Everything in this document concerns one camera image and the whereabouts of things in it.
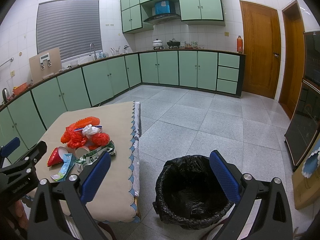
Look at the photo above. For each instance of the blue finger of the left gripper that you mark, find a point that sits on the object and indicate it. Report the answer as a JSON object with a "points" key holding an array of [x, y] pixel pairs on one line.
{"points": [[10, 147], [32, 157]]}

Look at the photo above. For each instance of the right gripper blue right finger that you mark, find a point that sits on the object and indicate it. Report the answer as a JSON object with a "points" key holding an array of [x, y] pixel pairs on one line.
{"points": [[228, 183]]}

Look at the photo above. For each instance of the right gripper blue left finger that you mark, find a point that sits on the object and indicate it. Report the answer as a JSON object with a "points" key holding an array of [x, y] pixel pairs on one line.
{"points": [[92, 176]]}

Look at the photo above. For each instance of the red paper cup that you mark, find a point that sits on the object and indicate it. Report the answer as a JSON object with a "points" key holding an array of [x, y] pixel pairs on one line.
{"points": [[56, 156]]}

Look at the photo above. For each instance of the red plastic bag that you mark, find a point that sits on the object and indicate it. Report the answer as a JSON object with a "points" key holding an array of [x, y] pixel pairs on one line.
{"points": [[74, 139]]}

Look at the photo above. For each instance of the green lower kitchen cabinets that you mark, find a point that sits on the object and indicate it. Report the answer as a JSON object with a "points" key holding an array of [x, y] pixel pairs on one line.
{"points": [[31, 113]]}

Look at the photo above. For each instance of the green kitchen cabinets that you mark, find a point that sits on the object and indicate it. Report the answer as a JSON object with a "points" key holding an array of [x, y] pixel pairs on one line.
{"points": [[31, 113], [192, 12]]}

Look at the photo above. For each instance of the black lined trash bin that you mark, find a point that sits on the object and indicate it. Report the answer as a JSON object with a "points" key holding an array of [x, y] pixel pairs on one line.
{"points": [[189, 195]]}

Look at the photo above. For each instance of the green upper kitchen cabinets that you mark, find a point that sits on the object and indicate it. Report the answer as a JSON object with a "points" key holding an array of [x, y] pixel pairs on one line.
{"points": [[192, 12]]}

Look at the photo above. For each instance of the green white milk carton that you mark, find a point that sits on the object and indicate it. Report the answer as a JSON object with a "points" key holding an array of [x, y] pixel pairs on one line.
{"points": [[90, 157]]}

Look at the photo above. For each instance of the white paper cup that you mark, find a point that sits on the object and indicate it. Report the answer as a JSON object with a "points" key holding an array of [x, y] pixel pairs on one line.
{"points": [[82, 152]]}

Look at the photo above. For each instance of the orange foam fruit net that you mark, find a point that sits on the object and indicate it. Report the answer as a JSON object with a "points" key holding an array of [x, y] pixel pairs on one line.
{"points": [[91, 120]]}

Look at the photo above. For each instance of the steel electric kettle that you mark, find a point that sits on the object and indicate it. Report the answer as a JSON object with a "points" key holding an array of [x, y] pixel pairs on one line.
{"points": [[6, 95]]}

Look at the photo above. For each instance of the orange plastic basin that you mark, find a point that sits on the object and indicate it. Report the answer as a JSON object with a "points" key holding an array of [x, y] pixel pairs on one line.
{"points": [[18, 90]]}

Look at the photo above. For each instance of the white crumpled tissue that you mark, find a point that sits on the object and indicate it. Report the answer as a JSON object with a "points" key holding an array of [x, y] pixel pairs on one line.
{"points": [[91, 130]]}

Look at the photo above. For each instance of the wooden cutting board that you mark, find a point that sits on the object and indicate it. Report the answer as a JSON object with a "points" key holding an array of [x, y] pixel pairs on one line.
{"points": [[37, 74]]}

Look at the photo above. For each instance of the cardboard box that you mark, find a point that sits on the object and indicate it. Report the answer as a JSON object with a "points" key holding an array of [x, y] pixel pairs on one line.
{"points": [[305, 190]]}

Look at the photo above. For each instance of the dark glass cabinet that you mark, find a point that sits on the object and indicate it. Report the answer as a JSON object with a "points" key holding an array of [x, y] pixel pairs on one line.
{"points": [[304, 125]]}

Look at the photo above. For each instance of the chrome sink faucet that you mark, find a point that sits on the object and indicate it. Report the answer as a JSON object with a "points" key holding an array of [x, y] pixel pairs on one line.
{"points": [[92, 52]]}

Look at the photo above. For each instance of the wooden door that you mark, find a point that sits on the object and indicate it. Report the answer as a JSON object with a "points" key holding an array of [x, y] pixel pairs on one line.
{"points": [[294, 58], [262, 47]]}

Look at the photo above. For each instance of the grey window blind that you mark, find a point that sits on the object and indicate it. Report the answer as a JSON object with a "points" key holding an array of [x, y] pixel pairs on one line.
{"points": [[70, 25]]}

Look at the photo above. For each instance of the orange thermos bottle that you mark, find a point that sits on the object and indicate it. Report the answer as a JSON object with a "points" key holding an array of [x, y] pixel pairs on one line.
{"points": [[239, 44]]}

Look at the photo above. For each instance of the white cooking pot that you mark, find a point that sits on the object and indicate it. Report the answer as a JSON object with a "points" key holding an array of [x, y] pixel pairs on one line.
{"points": [[157, 44]]}

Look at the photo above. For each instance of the black range hood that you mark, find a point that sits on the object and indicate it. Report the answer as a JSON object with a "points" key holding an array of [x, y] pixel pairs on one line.
{"points": [[162, 18]]}

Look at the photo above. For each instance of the wall towel rail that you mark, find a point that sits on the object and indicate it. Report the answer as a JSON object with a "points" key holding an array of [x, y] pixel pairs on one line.
{"points": [[9, 60]]}

